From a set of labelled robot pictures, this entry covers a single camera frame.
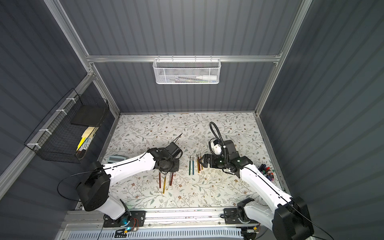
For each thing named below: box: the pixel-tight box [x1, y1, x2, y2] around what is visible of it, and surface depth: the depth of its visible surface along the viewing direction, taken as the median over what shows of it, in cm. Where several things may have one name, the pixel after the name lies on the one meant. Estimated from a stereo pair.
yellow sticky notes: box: [76, 126, 95, 151], surface depth 75 cm
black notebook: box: [70, 104, 106, 127], surface depth 81 cm
